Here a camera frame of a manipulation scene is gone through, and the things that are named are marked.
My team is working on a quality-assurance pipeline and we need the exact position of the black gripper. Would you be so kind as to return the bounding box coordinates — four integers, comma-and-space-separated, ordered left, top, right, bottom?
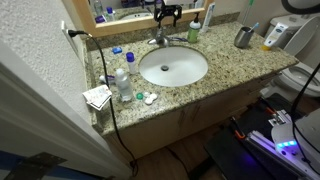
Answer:
153, 3, 184, 30

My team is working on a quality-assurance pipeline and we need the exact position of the chrome faucet lever handle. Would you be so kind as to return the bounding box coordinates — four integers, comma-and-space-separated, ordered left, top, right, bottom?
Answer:
155, 27, 166, 40

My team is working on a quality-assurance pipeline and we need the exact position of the chrome faucet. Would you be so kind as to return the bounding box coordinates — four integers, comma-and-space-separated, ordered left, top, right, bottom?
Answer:
147, 31, 172, 48

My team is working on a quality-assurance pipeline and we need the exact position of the blue razor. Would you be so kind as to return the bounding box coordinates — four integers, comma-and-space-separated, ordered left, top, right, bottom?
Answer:
169, 36, 190, 43

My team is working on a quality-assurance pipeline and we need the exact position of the green bottle white top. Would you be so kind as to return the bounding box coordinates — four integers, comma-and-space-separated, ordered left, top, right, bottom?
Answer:
186, 12, 202, 44

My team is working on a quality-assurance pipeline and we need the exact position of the white blue toothpaste tube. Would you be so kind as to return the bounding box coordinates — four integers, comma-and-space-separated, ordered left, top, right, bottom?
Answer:
200, 2, 216, 34

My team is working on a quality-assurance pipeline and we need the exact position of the white oval sink basin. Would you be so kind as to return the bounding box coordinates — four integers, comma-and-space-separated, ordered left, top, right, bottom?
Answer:
138, 45, 209, 88

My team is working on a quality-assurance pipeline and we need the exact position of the white bottle blue cap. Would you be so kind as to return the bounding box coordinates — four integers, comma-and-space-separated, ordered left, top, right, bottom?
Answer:
125, 51, 138, 75

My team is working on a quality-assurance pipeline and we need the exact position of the metal cup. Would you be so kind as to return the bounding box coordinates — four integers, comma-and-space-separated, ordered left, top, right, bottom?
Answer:
233, 26, 255, 49

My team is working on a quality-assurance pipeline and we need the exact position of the clear plastic bottle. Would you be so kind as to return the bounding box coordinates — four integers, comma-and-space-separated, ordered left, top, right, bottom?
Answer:
114, 68, 134, 103

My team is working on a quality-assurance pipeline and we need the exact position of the white contact lens case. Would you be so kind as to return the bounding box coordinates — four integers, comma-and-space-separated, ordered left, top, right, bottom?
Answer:
143, 93, 159, 106

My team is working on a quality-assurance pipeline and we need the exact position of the wooden framed mirror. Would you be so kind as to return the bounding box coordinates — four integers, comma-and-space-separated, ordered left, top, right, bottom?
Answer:
71, 0, 216, 38

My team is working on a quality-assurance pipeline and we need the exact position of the blue toothbrush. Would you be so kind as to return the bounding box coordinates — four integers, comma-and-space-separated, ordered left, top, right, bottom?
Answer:
248, 22, 260, 33

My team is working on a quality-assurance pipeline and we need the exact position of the small purple white tube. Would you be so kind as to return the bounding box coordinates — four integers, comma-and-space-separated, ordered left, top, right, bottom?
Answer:
99, 74, 116, 85

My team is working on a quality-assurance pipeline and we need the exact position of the white card packet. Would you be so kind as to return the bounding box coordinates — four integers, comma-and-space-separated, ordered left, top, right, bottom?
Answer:
82, 84, 113, 112

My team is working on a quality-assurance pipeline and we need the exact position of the white tube yellow cap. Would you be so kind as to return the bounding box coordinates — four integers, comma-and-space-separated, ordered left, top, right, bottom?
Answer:
260, 22, 289, 52

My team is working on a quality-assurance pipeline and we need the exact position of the wooden vanity cabinet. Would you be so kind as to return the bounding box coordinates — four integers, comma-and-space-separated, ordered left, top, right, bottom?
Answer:
103, 71, 279, 166

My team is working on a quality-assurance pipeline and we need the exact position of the black orange clamp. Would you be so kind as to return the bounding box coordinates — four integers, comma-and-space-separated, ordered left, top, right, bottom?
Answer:
264, 106, 278, 118
229, 116, 248, 141

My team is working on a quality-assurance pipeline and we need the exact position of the white toilet lid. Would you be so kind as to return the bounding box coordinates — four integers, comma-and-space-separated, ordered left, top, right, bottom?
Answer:
283, 15, 320, 57

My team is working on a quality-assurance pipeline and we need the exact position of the white toilet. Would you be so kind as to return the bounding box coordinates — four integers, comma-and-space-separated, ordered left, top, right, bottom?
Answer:
259, 13, 320, 101

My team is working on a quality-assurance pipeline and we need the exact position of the white door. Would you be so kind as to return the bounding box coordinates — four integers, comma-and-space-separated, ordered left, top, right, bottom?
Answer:
0, 41, 133, 180

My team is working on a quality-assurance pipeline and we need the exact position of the dark metal door hinge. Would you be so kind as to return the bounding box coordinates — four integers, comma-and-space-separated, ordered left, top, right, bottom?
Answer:
3, 152, 68, 180

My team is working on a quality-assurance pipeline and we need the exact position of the green handled stick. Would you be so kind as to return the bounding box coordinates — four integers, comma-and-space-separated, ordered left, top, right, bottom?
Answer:
241, 0, 256, 26

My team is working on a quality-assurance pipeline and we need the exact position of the black power cord with plug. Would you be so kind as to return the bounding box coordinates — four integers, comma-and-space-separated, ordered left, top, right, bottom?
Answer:
67, 29, 140, 178

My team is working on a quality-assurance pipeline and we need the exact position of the white wall outlet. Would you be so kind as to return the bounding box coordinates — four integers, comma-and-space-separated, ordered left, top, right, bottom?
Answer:
60, 20, 80, 52

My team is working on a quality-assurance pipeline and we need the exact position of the thin black floor cable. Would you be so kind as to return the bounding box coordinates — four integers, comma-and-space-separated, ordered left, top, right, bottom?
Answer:
165, 145, 191, 176

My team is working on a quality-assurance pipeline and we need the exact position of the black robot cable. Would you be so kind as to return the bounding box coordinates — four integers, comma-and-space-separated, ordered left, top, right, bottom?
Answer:
289, 63, 320, 168

